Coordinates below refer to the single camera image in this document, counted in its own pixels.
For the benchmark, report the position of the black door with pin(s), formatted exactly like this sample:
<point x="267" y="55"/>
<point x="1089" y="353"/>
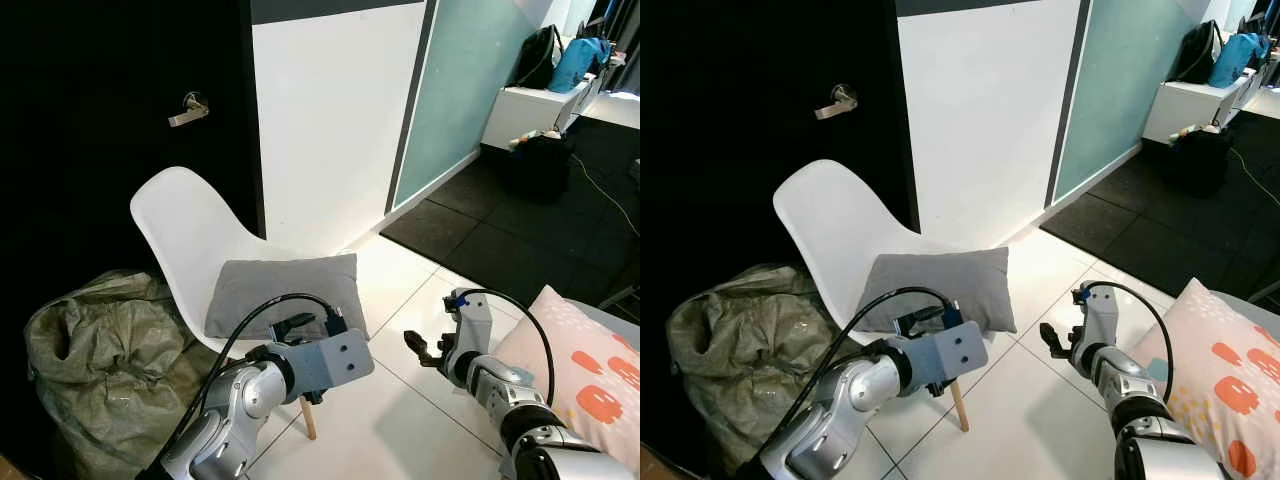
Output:
<point x="100" y="60"/>
<point x="740" y="60"/>

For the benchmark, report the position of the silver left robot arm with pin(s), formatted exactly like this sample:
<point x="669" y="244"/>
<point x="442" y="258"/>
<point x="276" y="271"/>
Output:
<point x="850" y="395"/>
<point x="245" y="395"/>

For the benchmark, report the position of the white bench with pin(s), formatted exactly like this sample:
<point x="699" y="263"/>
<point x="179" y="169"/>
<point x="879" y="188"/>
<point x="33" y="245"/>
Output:
<point x="520" y="110"/>
<point x="1180" y="105"/>

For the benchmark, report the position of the pink pillow with orange print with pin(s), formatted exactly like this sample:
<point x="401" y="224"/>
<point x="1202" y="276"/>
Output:
<point x="585" y="350"/>
<point x="1220" y="330"/>

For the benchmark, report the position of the grey pillow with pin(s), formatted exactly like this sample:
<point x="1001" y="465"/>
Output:
<point x="280" y="285"/>
<point x="940" y="275"/>

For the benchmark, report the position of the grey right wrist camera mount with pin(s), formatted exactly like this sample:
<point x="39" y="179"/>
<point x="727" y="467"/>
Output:
<point x="1098" y="315"/>
<point x="472" y="325"/>

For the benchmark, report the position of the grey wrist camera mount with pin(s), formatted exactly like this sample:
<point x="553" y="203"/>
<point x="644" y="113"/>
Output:
<point x="335" y="365"/>
<point x="950" y="355"/>
<point x="472" y="325"/>
<point x="1098" y="315"/>

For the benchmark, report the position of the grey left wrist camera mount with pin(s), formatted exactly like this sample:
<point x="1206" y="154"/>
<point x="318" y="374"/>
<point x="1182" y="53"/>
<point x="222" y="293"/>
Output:
<point x="335" y="365"/>
<point x="950" y="355"/>

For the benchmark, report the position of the white plastic chair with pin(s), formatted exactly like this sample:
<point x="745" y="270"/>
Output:
<point x="185" y="230"/>
<point x="830" y="225"/>

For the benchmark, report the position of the blue bag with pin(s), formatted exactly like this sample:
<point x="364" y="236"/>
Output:
<point x="1235" y="60"/>
<point x="575" y="65"/>

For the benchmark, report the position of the teal glass partition panel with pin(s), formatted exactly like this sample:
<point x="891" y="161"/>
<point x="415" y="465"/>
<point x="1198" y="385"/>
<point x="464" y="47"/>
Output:
<point x="450" y="90"/>
<point x="1110" y="90"/>

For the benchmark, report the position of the black backpack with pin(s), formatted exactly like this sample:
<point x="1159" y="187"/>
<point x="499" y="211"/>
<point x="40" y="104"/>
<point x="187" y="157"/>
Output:
<point x="1195" y="55"/>
<point x="538" y="60"/>

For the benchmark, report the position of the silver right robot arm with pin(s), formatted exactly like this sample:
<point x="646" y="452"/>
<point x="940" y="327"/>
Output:
<point x="1150" y="400"/>
<point x="520" y="400"/>

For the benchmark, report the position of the grey-green woven sack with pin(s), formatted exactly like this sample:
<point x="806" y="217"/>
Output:
<point x="110" y="370"/>
<point x="740" y="360"/>

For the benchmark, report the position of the black floor bag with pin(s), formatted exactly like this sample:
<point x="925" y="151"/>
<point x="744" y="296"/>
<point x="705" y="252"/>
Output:
<point x="540" y="165"/>
<point x="1200" y="160"/>

